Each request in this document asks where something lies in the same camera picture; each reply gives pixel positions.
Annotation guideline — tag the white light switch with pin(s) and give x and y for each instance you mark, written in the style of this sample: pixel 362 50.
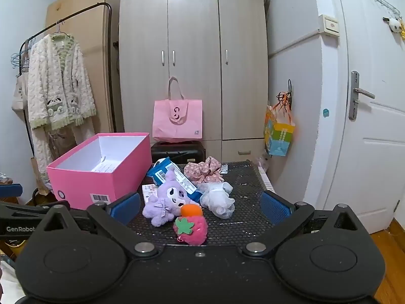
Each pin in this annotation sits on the white light switch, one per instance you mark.
pixel 329 24

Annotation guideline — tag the colourful gift bag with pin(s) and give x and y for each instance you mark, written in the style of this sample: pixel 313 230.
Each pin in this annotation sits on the colourful gift bag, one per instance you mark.
pixel 280 133

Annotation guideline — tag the pink strawberry plush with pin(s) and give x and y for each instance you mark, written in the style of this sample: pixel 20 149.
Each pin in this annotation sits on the pink strawberry plush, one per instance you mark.
pixel 193 231

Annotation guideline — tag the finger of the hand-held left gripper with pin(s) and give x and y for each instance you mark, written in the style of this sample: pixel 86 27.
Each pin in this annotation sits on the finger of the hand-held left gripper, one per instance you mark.
pixel 10 190
pixel 22 209

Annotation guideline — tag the white door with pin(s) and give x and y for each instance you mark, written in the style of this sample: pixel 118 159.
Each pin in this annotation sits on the white door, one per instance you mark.
pixel 373 148

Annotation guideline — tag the pink cardboard box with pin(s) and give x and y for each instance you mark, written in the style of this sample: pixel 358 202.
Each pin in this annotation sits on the pink cardboard box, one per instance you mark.
pixel 95 183

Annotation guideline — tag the orange ball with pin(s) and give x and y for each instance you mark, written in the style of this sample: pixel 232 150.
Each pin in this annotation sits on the orange ball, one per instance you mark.
pixel 191 210

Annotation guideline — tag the round teal wall sticker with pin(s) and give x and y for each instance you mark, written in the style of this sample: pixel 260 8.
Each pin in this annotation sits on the round teal wall sticker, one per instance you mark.
pixel 326 112

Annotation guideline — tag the black suitcase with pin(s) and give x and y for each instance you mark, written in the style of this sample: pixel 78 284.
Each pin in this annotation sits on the black suitcase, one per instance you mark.
pixel 178 152

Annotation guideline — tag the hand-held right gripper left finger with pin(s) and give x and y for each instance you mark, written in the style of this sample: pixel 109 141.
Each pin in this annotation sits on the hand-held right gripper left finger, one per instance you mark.
pixel 125 205

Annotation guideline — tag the pink floral scrunchie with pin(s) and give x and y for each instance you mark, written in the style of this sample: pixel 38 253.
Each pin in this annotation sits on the pink floral scrunchie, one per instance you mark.
pixel 202 169

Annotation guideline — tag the pink tote bag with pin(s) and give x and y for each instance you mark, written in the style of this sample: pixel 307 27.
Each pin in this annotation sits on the pink tote bag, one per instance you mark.
pixel 177 120

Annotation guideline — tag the canvas tote bag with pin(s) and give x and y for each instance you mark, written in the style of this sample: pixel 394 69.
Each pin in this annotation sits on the canvas tote bag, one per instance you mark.
pixel 19 95

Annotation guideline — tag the purple plush toy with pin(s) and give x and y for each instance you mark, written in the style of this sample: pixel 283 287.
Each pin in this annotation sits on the purple plush toy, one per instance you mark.
pixel 167 196

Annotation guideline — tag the small panda door ornament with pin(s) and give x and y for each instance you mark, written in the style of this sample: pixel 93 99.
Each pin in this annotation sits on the small panda door ornament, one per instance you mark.
pixel 394 24

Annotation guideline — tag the white label card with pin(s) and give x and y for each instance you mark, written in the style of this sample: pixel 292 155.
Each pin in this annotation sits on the white label card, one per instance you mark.
pixel 224 168

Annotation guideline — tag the white tissue pack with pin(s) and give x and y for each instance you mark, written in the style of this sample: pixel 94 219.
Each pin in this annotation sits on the white tissue pack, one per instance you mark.
pixel 148 191

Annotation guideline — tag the white mesh bath puff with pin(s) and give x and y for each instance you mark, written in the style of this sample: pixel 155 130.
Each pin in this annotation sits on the white mesh bath puff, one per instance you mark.
pixel 218 199

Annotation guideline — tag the fluffy white robe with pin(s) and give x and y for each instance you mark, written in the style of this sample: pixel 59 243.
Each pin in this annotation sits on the fluffy white robe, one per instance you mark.
pixel 60 79

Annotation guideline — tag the clear plastic bag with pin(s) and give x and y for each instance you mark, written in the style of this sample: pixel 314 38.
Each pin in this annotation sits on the clear plastic bag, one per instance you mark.
pixel 263 163

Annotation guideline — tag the tall beige cabinet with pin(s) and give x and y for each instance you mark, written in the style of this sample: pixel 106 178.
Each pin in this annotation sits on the tall beige cabinet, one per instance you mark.
pixel 85 0

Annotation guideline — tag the black clothes rack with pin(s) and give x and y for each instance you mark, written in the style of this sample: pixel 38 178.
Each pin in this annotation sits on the black clothes rack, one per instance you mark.
pixel 109 69

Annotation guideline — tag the grey wooden wardrobe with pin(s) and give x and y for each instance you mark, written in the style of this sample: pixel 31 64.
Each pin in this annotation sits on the grey wooden wardrobe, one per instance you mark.
pixel 193 53

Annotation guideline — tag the blue tissue pack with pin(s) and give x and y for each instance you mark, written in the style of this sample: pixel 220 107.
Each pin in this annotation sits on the blue tissue pack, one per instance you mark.
pixel 159 172

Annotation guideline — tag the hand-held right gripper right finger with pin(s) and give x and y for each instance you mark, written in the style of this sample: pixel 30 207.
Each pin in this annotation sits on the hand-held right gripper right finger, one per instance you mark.
pixel 274 208

